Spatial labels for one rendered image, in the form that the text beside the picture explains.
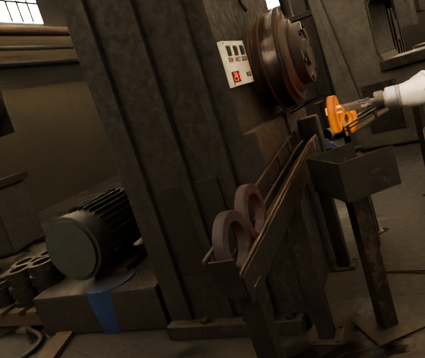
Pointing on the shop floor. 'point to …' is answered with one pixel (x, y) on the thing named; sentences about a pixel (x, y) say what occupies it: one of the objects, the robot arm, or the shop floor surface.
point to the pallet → (19, 293)
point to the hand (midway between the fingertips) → (333, 110)
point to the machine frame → (192, 149)
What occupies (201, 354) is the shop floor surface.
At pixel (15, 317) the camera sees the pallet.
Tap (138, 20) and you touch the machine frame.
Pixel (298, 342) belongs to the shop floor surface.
